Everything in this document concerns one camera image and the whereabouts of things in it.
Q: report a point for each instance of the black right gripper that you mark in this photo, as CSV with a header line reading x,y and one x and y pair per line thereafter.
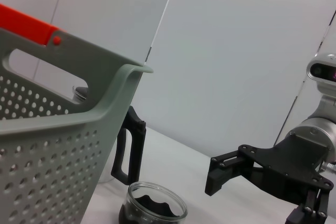
x,y
288,161

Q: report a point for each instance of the glass teacup black sleeve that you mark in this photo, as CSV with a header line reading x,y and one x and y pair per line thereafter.
x,y
157,208

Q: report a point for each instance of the grey perforated storage basket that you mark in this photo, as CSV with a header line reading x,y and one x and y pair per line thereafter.
x,y
52,142

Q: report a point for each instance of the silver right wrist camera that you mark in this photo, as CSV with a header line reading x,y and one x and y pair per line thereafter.
x,y
323,69

